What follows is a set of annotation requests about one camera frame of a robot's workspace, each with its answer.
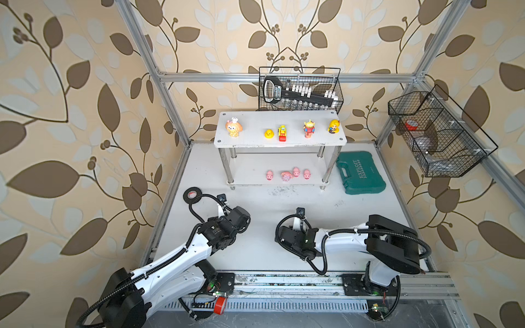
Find large pink pig toy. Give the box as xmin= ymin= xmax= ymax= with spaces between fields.
xmin=281 ymin=172 xmax=293 ymax=182

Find orange cat toy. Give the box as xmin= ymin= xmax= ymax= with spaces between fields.
xmin=226 ymin=117 xmax=243 ymax=138

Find yellow rubber duck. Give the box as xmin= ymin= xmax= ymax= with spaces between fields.
xmin=265 ymin=129 xmax=275 ymax=139

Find yellow red toy car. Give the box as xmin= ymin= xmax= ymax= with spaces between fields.
xmin=278 ymin=125 xmax=287 ymax=142

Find alien figure toy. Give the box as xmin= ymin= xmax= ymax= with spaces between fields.
xmin=304 ymin=120 xmax=315 ymax=139

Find yellow bear toy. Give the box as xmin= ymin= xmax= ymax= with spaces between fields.
xmin=328 ymin=120 xmax=340 ymax=134

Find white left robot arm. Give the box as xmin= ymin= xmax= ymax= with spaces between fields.
xmin=94 ymin=206 xmax=251 ymax=327

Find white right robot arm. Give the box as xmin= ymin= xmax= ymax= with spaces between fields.
xmin=275 ymin=214 xmax=431 ymax=289

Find black tape roll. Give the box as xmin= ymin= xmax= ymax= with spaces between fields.
xmin=183 ymin=187 xmax=202 ymax=204

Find red emergency button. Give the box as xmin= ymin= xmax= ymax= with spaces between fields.
xmin=213 ymin=297 xmax=227 ymax=315

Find green plastic tool case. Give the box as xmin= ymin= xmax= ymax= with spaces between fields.
xmin=336 ymin=151 xmax=386 ymax=195

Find white two-tier shelf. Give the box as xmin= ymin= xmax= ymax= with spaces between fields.
xmin=214 ymin=110 xmax=347 ymax=189

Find black socket set holder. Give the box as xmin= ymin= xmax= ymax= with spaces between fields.
xmin=262 ymin=76 xmax=342 ymax=107

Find red tape roll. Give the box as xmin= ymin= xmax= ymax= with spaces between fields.
xmin=405 ymin=119 xmax=419 ymax=131

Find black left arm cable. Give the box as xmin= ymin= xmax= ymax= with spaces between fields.
xmin=75 ymin=192 xmax=231 ymax=328

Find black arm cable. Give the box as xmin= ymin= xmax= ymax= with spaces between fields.
xmin=75 ymin=192 xmax=231 ymax=328
xmin=274 ymin=212 xmax=433 ymax=276

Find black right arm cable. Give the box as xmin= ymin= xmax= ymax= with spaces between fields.
xmin=274 ymin=212 xmax=433 ymax=276

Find aluminium frame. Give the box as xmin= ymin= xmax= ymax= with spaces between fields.
xmin=104 ymin=0 xmax=525 ymax=328

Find black wire basket back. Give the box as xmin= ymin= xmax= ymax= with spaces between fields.
xmin=258 ymin=66 xmax=344 ymax=112

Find black wire basket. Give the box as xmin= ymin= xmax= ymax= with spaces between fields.
xmin=388 ymin=85 xmax=498 ymax=178
xmin=258 ymin=66 xmax=344 ymax=112

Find black wire basket right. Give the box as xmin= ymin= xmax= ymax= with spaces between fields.
xmin=388 ymin=85 xmax=498 ymax=178

